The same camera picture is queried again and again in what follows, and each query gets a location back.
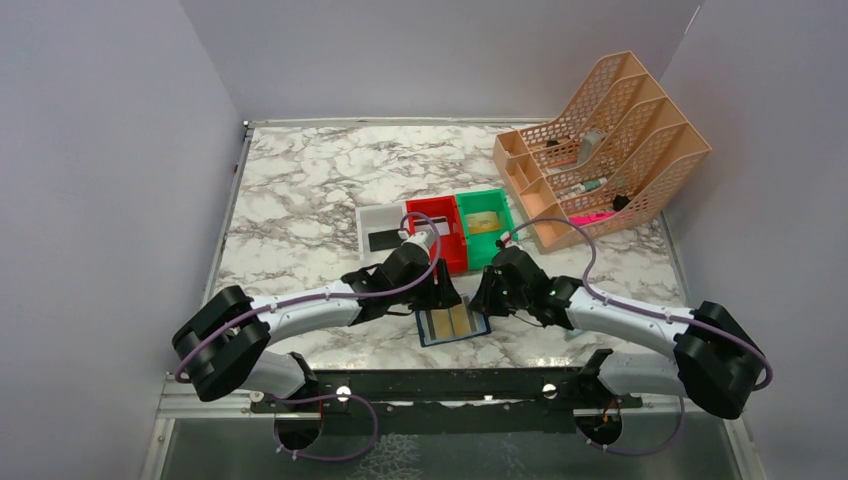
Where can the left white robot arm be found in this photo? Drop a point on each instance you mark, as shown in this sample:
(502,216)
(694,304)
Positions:
(223,346)

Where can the white grey card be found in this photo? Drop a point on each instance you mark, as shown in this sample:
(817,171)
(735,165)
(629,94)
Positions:
(441,225)

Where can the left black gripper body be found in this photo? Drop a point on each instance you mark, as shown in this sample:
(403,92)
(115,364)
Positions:
(432,282)

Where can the black binder clip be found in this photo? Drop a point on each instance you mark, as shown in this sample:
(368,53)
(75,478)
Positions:
(620,202)

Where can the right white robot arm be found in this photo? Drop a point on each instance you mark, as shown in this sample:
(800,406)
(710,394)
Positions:
(702,354)

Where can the pink highlighter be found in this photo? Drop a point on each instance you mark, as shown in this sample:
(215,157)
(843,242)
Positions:
(591,218)

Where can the navy blue card holder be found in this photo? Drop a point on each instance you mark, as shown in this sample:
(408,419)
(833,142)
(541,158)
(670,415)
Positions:
(482,321)

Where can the grey eraser block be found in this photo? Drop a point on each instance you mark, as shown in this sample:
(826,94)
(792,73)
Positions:
(588,144)

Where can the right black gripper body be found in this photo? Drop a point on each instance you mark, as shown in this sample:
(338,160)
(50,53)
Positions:
(495,288)

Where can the black front rail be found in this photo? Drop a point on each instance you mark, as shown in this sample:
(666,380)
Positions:
(447,401)

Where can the white plastic bin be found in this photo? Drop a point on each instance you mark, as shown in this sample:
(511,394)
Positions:
(376,218)

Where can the green capped marker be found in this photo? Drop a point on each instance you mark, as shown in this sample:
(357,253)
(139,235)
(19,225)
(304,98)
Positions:
(581,188)

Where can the black card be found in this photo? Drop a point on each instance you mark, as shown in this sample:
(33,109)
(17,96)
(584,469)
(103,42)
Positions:
(383,240)

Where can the peach desk organizer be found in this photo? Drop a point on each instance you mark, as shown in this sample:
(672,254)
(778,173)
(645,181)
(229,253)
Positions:
(650,151)

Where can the gold card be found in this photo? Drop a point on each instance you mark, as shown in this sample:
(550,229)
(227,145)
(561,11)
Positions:
(447,324)
(482,222)

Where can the green plastic bin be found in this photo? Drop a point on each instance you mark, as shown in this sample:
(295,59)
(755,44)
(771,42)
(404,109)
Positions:
(482,248)

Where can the red plastic bin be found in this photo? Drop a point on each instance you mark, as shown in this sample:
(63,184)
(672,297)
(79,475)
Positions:
(443,211)

